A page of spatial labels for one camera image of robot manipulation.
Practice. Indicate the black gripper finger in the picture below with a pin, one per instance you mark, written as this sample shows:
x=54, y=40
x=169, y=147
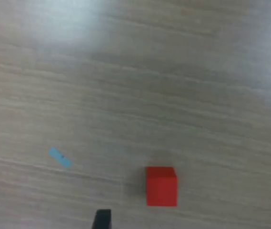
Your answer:
x=102, y=219

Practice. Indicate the red cube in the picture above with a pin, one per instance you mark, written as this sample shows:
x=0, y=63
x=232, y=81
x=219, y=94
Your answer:
x=161, y=188

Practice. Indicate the small blue tape piece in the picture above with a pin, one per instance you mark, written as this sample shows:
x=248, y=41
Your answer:
x=61, y=158

